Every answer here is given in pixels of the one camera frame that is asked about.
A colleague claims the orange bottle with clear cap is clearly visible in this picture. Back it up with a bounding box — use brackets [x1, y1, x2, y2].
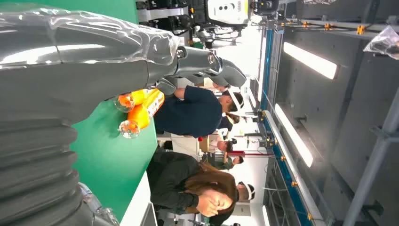
[113, 89, 157, 113]
[119, 89, 165, 139]

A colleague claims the person in dark blue shirt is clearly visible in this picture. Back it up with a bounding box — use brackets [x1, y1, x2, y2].
[154, 85, 245, 138]

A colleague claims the person in black jacket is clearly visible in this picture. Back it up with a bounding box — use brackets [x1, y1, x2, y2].
[146, 149, 239, 226]

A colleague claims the person in white shirt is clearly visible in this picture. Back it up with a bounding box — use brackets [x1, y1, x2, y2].
[199, 130, 238, 154]

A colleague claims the person with ponytail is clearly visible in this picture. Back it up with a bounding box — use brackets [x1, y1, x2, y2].
[217, 112, 241, 132]

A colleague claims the background robot with white head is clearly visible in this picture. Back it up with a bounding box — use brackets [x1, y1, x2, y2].
[136, 0, 280, 48]

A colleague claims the person in green shirt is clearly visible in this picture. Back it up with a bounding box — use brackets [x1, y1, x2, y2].
[208, 155, 245, 171]

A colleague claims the blue overhead beam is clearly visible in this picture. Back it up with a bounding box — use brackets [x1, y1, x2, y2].
[260, 29, 275, 110]

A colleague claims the person with white headset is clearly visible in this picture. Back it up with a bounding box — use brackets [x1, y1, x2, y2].
[236, 181, 256, 202]

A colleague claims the grey metal pole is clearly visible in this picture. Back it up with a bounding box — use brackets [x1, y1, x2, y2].
[342, 89, 399, 226]

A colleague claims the clear plastic bag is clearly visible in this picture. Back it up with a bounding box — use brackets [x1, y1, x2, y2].
[363, 25, 399, 61]

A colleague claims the grey overhead rail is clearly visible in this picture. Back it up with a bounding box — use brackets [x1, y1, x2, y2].
[263, 109, 327, 226]

